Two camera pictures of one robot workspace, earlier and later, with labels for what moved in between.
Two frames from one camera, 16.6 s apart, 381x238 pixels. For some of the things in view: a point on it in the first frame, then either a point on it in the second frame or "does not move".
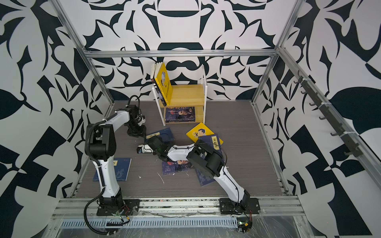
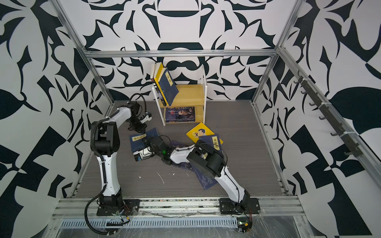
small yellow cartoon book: [200, 130] does not move
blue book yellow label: [166, 134] to [167, 85]
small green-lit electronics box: [244, 224] does not move
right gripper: [155, 152] does not move
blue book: [122, 165] to [139, 142]
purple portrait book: [180, 114] does not move
